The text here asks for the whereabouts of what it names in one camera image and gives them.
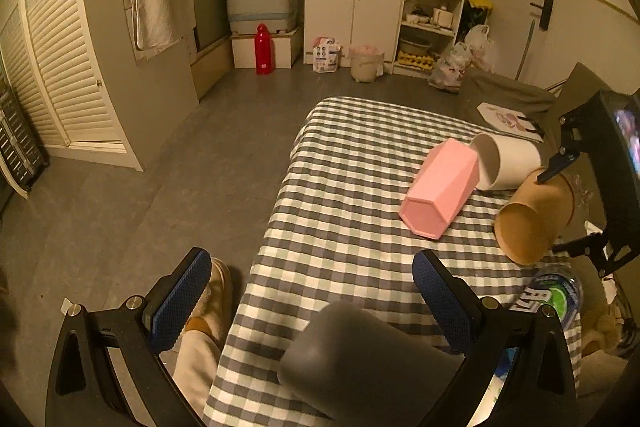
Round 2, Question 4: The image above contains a brown paper cup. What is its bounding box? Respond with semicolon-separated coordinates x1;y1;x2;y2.
494;168;576;265

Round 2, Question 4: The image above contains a grey cup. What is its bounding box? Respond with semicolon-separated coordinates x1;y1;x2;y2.
277;301;463;426

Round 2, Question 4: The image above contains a white cup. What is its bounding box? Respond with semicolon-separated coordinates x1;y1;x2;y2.
470;132;541;191

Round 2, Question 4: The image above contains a pink hexagonal cup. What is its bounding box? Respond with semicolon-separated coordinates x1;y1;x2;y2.
399;139;480;239

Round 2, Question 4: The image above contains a green round tape roll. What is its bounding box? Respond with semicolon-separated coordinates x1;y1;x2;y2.
511;265;584;331

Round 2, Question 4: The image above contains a beige trouser leg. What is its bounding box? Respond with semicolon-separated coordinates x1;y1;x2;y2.
172;331;220;419

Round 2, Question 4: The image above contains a beige slipper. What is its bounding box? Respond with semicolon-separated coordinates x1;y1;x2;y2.
183;258;233;348

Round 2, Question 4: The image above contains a grey white checkered tablecloth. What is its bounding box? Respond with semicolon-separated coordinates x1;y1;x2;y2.
204;96;535;426

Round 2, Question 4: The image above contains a white plastic bag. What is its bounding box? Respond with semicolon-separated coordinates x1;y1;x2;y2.
427;25;498;93

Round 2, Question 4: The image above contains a white louvered wardrobe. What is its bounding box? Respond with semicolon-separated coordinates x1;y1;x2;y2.
1;0;198;171

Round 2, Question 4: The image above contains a white trash bin pink bag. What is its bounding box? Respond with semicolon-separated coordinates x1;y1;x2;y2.
349;46;384;83

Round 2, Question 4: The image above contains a red water bottle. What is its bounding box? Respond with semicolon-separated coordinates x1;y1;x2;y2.
254;24;274;75

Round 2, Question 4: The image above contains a white open shelf unit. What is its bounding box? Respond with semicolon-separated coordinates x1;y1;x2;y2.
392;0;465;78

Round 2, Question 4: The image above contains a white platform box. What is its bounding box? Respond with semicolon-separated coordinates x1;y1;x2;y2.
231;27;303;70

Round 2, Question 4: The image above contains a white sink cabinet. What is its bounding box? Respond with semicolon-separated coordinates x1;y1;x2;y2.
303;0;405;72

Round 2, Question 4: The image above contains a black door handle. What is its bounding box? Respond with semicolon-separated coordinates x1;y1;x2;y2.
529;0;554;31

